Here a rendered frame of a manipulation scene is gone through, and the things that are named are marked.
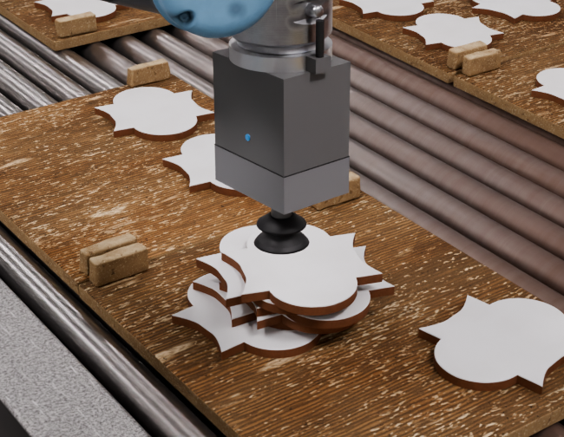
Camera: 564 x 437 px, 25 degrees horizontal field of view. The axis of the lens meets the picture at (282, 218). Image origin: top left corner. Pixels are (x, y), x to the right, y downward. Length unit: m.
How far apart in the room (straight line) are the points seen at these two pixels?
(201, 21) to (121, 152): 0.81
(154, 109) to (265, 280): 0.51
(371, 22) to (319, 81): 1.00
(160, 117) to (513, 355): 0.62
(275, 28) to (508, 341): 0.41
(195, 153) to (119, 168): 0.09
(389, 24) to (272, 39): 1.02
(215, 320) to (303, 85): 0.34
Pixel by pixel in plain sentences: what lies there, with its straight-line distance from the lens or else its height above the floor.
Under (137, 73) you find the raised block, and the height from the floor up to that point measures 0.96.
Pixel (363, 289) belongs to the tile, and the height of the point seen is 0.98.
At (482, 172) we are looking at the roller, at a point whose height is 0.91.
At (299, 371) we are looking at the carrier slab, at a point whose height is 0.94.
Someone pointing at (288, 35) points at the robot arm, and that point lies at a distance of 0.88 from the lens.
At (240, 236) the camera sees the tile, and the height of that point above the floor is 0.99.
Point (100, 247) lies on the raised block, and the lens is 1.25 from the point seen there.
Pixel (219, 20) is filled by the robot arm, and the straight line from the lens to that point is 0.70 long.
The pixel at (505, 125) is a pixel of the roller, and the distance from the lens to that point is 1.63.
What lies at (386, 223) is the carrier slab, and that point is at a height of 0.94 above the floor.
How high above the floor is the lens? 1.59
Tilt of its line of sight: 29 degrees down
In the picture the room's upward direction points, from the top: straight up
